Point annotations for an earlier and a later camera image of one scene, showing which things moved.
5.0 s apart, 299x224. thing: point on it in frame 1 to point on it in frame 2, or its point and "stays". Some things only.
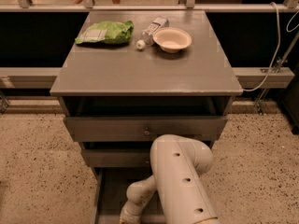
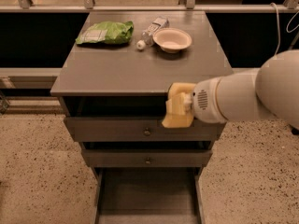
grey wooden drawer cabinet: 131,77 stays
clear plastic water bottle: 147,39 stays
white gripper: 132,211 to 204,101
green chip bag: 106,32 stays
